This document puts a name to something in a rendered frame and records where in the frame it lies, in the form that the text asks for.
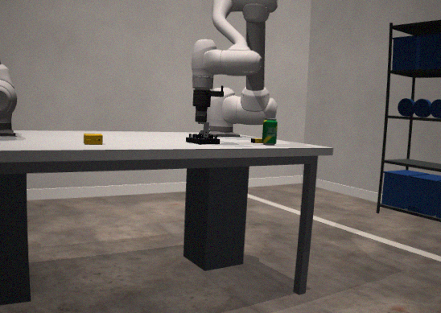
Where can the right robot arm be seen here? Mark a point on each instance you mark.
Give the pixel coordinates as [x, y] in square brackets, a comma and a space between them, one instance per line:
[8, 101]

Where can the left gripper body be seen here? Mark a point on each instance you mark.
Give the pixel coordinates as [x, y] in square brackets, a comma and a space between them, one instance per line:
[202, 95]

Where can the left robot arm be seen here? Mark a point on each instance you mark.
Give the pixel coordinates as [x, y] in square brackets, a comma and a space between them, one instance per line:
[244, 58]

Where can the green drink can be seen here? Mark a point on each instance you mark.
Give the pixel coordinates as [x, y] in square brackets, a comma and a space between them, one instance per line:
[269, 132]

